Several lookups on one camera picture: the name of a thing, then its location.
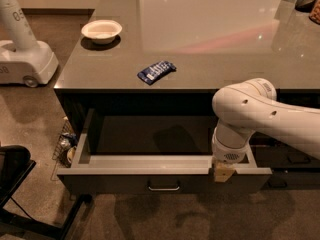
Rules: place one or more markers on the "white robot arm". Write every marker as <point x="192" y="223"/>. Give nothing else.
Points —
<point x="249" y="107"/>

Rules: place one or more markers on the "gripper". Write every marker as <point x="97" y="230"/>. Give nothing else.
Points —
<point x="229" y="151"/>

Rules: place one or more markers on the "blue snack packet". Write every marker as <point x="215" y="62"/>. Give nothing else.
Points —
<point x="156" y="71"/>

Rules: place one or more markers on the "wire basket with items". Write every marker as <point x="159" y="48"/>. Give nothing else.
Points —
<point x="67" y="141"/>

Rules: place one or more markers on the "brown woven item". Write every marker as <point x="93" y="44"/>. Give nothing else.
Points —
<point x="314" y="14"/>

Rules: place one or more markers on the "white paper bowl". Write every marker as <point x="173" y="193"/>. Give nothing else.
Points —
<point x="101" y="32"/>

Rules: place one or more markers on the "grey drawer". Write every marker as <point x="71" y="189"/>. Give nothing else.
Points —
<point x="148" y="155"/>
<point x="283" y="157"/>
<point x="294" y="180"/>

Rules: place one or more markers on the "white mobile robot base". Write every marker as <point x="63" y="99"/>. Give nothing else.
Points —
<point x="23" y="59"/>

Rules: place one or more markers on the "dark grey counter cabinet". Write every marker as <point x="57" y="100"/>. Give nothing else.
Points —
<point x="212" y="43"/>

